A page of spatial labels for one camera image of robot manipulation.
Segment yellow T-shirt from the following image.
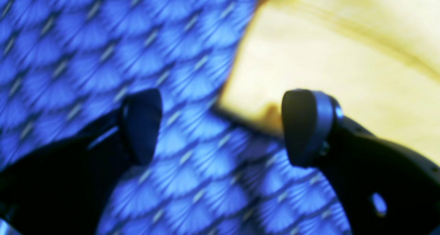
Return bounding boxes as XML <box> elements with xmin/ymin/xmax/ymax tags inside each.
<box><xmin>216</xmin><ymin>0</ymin><xmax>440</xmax><ymax>163</ymax></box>

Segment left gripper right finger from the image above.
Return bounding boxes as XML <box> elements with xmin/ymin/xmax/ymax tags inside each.
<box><xmin>281</xmin><ymin>89</ymin><xmax>440</xmax><ymax>235</ymax></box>

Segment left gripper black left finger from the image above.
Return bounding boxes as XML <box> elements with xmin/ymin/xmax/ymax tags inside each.
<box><xmin>0</xmin><ymin>88</ymin><xmax>163</xmax><ymax>235</ymax></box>

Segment blue fan-pattern tablecloth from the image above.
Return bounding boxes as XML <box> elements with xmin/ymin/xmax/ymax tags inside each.
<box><xmin>0</xmin><ymin>0</ymin><xmax>351</xmax><ymax>235</ymax></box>

